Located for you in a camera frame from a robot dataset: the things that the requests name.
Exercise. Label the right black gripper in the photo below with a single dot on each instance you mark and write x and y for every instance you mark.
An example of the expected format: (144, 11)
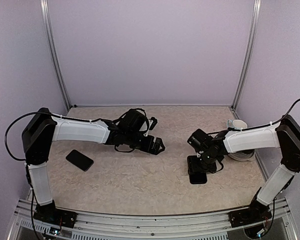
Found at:
(194, 166)

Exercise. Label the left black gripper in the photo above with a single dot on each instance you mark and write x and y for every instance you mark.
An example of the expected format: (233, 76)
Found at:
(148, 147)

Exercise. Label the black phone case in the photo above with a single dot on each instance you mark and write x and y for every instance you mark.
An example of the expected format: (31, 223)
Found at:
(198, 178)

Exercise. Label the black smartphone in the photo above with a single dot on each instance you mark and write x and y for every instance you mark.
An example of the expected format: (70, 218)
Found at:
(79, 160)

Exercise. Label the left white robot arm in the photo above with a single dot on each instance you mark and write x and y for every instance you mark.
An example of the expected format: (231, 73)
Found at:
(130, 129)

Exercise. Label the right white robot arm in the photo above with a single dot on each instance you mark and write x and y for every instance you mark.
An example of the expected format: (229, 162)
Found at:
(211, 150)

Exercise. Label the white round plate stack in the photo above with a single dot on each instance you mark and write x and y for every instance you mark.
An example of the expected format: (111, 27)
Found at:
(243, 156)

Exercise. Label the blue cup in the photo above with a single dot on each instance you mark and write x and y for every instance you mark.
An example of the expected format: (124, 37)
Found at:
(229, 123)

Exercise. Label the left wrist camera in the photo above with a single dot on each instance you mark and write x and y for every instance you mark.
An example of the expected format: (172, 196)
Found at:
(152, 122)

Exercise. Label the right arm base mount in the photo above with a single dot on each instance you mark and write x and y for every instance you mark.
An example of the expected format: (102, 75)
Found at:
(256, 212)

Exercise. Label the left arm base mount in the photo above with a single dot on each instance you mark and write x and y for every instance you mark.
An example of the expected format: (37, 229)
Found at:
(49, 213)

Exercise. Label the front aluminium rail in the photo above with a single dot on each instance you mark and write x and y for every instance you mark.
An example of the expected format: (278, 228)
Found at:
(215, 225)

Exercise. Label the right aluminium frame post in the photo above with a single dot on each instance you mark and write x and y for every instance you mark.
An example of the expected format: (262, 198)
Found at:
(248, 53)

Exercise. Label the aluminium frame post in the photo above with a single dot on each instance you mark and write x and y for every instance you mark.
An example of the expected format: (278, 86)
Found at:
(44, 5)
(248, 53)

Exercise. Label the left aluminium frame post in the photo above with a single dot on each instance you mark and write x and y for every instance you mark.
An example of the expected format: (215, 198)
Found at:
(44, 5)

